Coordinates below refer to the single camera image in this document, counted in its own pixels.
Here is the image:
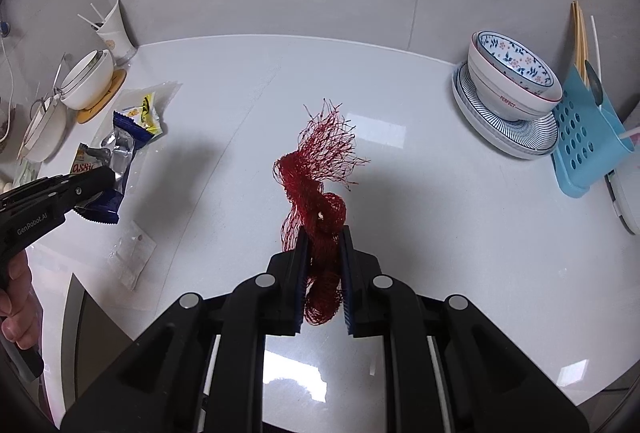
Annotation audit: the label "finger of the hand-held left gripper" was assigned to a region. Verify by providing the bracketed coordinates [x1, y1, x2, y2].
[0, 176, 71, 205]
[62, 166, 117, 216]

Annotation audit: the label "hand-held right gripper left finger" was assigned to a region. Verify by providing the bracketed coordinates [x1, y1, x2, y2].
[60, 229, 311, 433]

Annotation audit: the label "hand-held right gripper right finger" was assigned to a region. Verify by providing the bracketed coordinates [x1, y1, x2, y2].
[340, 225, 591, 433]

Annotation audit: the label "blue snack wrapper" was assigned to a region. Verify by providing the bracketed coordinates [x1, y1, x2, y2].
[69, 110, 152, 225]

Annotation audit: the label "red mesh net bag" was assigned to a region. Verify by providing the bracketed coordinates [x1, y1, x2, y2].
[272, 98, 371, 326]

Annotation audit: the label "person's left hand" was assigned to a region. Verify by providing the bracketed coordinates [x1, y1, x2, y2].
[0, 250, 41, 344]

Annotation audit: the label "glass food container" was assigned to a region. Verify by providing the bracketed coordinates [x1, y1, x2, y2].
[12, 158, 43, 186]

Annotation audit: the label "clear plastic bag of nuts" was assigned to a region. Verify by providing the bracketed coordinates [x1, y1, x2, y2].
[0, 98, 16, 144]

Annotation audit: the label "clear plastic blister packaging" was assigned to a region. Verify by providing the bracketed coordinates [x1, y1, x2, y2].
[106, 219, 157, 290]

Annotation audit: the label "round wooden coaster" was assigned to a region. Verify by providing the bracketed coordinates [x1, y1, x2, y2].
[75, 68, 127, 125]

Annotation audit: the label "yellow snack wrapper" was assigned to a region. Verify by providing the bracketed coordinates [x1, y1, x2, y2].
[119, 93, 163, 140]

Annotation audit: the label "large white bowl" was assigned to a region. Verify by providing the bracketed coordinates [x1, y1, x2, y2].
[59, 49, 116, 110]

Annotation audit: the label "metal tongs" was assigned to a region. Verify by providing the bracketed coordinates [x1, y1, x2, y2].
[50, 53, 68, 99]

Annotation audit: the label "white bowl dark rim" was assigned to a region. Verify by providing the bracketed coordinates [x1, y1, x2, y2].
[60, 49, 112, 89]

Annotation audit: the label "white slanted cup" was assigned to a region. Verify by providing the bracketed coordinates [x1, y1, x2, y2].
[95, 0, 138, 64]

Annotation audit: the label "blue striped plate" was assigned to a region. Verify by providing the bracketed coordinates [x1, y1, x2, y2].
[452, 63, 561, 160]

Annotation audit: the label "white bowl red line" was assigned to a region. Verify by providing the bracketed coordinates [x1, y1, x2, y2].
[467, 36, 564, 121]

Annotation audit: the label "blue plastic cutlery holder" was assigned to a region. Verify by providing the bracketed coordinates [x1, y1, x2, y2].
[550, 63, 636, 199]

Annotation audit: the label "floral patterned bowl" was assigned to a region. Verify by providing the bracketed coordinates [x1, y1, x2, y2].
[475, 31, 558, 88]

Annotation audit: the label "white floral rice cooker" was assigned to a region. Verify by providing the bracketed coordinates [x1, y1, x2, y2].
[605, 163, 640, 234]

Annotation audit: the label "metal spoon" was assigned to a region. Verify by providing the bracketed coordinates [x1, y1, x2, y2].
[584, 60, 605, 106]

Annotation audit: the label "bundle of wooden chopsticks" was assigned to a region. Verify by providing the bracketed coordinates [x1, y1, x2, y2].
[571, 0, 591, 84]

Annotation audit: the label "thin white stick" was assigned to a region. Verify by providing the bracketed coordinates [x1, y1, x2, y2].
[590, 16, 603, 79]

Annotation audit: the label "white bowl with wire strainer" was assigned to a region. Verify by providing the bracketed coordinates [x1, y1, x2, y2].
[17, 98, 68, 162]

